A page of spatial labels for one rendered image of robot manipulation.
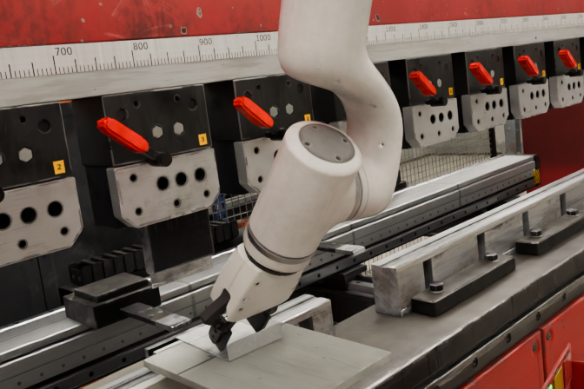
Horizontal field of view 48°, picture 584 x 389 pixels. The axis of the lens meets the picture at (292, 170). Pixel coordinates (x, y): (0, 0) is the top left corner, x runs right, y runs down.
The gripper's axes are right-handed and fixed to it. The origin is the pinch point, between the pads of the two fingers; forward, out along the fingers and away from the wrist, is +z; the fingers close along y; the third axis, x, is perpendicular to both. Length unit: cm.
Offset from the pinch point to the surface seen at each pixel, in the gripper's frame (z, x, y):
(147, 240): -3.8, -14.4, 6.6
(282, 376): -5.9, 10.6, 2.9
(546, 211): 15, -3, -101
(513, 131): 291, -233, -680
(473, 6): -25, -33, -73
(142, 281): 18.2, -22.6, -1.5
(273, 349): -1.5, 5.5, -1.2
